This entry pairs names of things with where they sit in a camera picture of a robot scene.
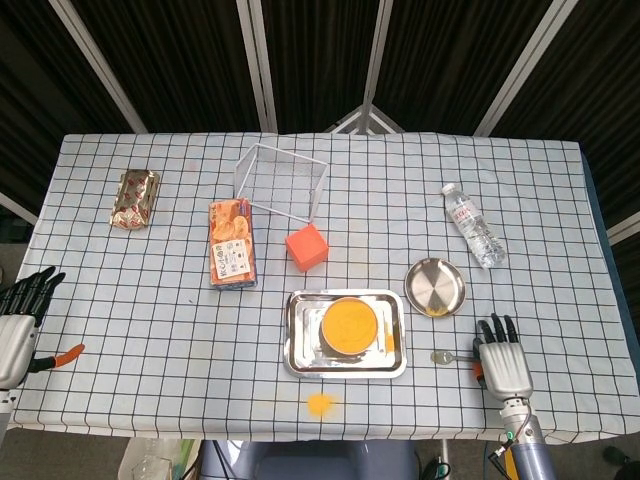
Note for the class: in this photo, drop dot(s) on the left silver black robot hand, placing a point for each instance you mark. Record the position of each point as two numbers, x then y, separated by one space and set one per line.
15 345

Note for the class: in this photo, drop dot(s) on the gold foil snack bag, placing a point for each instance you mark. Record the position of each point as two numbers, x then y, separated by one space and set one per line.
135 200

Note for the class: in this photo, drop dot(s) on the clear plastic container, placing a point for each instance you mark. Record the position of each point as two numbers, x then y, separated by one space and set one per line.
150 460

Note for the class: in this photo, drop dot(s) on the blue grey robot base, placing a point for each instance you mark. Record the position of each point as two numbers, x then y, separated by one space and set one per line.
310 462

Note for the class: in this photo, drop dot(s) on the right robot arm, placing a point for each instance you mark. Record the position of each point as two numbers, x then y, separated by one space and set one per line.
535 450

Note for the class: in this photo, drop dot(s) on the orange blue cookie box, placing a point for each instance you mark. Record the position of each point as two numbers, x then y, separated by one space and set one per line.
232 245

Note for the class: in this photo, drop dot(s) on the beige bowl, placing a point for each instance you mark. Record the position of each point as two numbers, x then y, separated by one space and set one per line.
329 346

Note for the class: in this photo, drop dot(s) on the rectangular steel tray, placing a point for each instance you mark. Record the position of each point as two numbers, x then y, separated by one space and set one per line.
300 350

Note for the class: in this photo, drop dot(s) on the white grid-pattern tablecloth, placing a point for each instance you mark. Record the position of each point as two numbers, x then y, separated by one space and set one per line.
150 325

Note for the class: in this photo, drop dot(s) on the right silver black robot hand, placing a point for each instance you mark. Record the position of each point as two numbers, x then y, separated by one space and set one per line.
505 367

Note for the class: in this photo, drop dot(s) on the metal spoon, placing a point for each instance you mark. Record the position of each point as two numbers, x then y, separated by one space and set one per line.
442 357

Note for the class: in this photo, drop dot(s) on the round steel plate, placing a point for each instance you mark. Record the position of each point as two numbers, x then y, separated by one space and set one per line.
435 285

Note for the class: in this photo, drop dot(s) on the dark folding screen white frames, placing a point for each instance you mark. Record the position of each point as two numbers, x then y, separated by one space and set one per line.
175 60

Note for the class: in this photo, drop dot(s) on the orange cube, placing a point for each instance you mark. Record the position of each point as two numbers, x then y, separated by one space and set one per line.
306 247

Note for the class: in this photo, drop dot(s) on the clear plastic water bottle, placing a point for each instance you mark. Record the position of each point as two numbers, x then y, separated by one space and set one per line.
472 227

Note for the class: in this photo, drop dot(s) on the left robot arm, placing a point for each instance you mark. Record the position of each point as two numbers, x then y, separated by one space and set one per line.
5 410

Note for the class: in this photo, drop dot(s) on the yellow powder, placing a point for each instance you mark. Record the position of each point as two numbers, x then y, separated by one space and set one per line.
350 325

